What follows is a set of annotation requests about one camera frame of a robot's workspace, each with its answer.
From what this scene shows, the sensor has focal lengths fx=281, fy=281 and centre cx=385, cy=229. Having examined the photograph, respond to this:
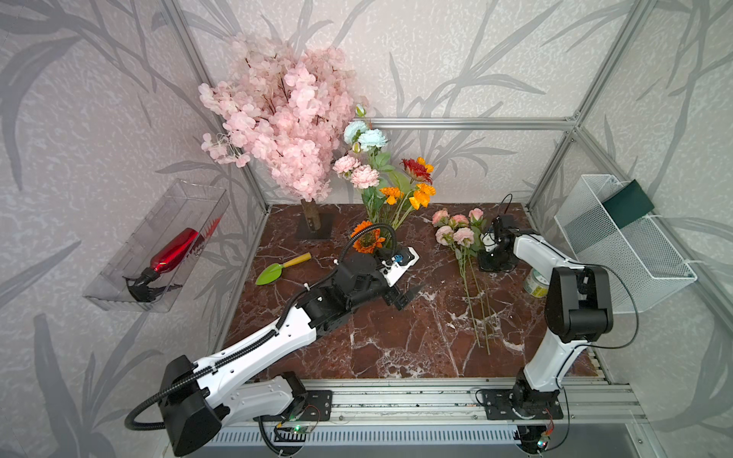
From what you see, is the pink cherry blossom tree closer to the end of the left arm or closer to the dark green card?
the end of the left arm

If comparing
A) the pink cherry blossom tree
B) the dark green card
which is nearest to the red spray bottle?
the pink cherry blossom tree

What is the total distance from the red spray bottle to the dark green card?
1021 mm

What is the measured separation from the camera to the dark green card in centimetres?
69

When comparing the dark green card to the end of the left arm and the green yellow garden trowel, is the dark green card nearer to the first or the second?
the end of the left arm

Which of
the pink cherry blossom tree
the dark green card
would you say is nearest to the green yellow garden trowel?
the pink cherry blossom tree
